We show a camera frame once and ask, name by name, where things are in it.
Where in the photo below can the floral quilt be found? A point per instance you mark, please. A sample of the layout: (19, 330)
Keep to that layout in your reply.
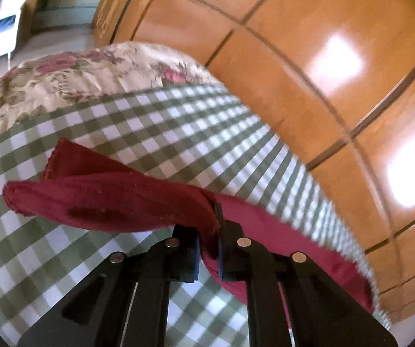
(66, 76)

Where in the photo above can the wooden door with line inlay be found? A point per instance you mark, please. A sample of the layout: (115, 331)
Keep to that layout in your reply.
(115, 3)

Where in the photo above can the green checked bed sheet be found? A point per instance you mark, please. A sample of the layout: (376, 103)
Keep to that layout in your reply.
(193, 133)

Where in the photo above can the dark red cloth garment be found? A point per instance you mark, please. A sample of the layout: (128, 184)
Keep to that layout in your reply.
(120, 202)

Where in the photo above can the wooden wardrobe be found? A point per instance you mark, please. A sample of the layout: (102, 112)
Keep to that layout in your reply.
(301, 79)

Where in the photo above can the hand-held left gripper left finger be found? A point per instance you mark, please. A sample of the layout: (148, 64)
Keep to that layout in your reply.
(192, 260)

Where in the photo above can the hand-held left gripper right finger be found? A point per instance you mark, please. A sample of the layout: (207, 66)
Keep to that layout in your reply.
(222, 256)

